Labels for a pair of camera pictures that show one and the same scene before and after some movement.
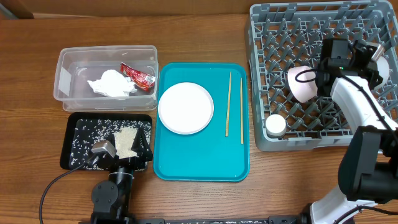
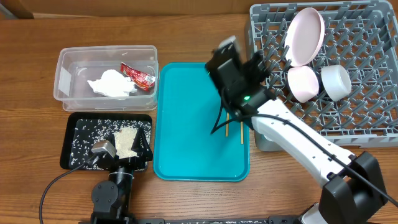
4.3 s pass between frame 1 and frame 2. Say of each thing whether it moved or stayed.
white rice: stayed
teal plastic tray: stayed
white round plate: moved
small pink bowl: stayed
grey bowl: moved
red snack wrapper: stayed
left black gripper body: stayed
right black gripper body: moved
